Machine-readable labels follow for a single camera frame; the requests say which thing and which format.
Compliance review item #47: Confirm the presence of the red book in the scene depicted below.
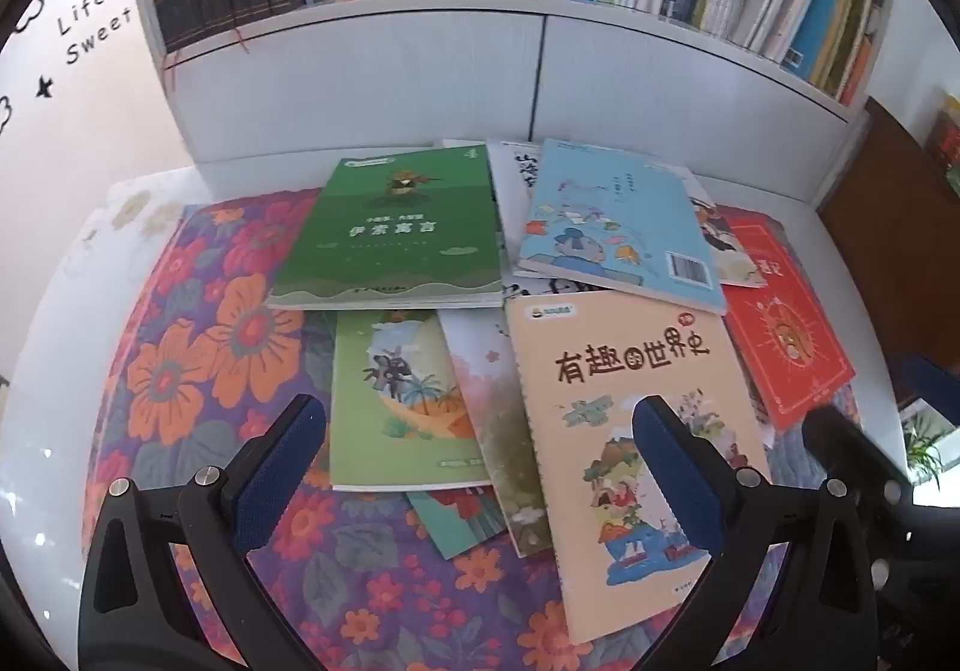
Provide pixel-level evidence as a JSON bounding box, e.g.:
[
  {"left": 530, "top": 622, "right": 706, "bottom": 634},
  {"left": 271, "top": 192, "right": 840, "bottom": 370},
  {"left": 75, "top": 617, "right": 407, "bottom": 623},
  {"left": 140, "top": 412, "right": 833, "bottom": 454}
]
[{"left": 709, "top": 206, "right": 856, "bottom": 432}]

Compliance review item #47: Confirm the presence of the dark green book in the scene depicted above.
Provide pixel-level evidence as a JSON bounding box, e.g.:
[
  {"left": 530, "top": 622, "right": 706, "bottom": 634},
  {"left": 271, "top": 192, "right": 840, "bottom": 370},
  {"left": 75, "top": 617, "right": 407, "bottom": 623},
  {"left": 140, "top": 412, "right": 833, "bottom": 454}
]
[{"left": 266, "top": 146, "right": 505, "bottom": 311}]

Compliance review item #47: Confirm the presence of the white ink-painting book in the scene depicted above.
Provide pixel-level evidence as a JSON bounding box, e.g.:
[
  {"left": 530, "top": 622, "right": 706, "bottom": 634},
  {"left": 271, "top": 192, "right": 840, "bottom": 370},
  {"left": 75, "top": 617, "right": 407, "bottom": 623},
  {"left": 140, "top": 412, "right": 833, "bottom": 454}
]
[{"left": 442, "top": 139, "right": 601, "bottom": 301}]

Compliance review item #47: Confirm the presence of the beige book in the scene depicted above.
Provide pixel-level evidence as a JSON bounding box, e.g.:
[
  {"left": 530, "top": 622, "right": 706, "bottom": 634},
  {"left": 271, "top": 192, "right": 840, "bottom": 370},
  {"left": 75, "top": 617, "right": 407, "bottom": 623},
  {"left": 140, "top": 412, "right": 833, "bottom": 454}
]
[{"left": 504, "top": 291, "right": 773, "bottom": 646}]

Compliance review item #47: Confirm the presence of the brown wooden cabinet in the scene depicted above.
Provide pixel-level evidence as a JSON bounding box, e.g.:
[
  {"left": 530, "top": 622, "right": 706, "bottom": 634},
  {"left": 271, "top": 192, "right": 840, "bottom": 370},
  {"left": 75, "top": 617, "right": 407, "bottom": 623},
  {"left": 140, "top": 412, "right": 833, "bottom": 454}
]
[{"left": 817, "top": 97, "right": 960, "bottom": 357}]

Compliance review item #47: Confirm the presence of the floral blanket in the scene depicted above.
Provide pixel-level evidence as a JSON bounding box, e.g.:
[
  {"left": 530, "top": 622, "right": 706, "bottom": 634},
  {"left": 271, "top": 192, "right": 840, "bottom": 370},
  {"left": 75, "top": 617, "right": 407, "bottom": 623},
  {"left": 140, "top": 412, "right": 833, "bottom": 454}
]
[{"left": 79, "top": 187, "right": 863, "bottom": 671}]

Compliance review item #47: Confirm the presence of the light green book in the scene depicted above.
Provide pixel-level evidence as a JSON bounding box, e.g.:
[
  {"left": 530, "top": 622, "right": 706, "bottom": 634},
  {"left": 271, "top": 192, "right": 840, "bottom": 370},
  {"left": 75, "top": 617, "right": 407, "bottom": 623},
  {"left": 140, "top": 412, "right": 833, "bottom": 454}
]
[{"left": 330, "top": 307, "right": 492, "bottom": 492}]

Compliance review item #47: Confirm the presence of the green potted plant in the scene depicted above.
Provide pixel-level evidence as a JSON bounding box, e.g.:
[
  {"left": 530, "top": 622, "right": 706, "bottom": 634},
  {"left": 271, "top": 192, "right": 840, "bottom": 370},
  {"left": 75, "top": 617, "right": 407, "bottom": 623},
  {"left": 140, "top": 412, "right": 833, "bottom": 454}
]
[{"left": 900, "top": 408, "right": 947, "bottom": 488}]

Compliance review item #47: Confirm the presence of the light blue book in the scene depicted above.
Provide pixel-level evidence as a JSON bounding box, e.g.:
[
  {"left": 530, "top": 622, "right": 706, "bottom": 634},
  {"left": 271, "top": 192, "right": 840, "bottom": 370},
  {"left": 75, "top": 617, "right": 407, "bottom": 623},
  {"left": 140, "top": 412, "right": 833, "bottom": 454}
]
[{"left": 516, "top": 139, "right": 730, "bottom": 316}]

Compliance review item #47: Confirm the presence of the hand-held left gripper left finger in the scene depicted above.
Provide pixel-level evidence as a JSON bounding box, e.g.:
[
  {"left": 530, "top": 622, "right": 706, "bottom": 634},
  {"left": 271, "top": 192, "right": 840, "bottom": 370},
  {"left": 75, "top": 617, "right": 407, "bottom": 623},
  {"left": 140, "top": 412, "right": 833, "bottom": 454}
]
[{"left": 79, "top": 393, "right": 331, "bottom": 671}]

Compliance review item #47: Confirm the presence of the pastel watercolour book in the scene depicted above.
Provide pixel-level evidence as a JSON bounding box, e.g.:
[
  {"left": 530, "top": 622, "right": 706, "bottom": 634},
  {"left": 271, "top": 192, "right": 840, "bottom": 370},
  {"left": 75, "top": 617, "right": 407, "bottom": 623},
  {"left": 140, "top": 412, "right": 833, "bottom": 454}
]
[{"left": 437, "top": 307, "right": 560, "bottom": 559}]

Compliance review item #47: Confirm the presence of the teal green book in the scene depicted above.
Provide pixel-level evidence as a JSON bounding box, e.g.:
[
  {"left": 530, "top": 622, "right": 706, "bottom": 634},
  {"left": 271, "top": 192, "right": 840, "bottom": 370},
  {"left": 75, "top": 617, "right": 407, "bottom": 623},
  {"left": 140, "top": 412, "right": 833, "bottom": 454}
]
[{"left": 407, "top": 487, "right": 511, "bottom": 561}]

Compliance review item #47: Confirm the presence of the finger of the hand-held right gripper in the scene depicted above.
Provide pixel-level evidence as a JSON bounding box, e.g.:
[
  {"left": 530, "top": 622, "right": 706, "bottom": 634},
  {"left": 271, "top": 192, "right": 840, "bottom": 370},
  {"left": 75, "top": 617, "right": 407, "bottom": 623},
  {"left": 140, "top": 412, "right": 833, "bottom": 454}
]
[
  {"left": 900, "top": 352, "right": 960, "bottom": 411},
  {"left": 801, "top": 401, "right": 912, "bottom": 492}
]

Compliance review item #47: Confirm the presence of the yellow red snack jar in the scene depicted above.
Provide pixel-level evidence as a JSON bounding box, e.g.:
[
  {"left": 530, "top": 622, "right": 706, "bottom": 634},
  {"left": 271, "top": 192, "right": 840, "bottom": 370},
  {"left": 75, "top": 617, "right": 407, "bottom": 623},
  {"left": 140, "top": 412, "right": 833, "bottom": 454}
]
[{"left": 926, "top": 92, "right": 960, "bottom": 173}]

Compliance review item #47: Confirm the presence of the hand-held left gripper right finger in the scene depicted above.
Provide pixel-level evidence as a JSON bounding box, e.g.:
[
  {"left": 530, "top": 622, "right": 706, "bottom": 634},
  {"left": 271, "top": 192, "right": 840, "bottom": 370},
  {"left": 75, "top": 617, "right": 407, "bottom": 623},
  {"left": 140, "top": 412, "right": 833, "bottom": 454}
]
[{"left": 631, "top": 395, "right": 901, "bottom": 671}]

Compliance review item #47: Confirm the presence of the white bookshelf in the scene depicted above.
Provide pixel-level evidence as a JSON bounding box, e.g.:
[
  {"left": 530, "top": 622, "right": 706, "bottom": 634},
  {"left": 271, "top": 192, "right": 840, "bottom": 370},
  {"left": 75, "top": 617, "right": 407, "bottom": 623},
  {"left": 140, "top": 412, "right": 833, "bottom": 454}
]
[{"left": 124, "top": 0, "right": 901, "bottom": 207}]

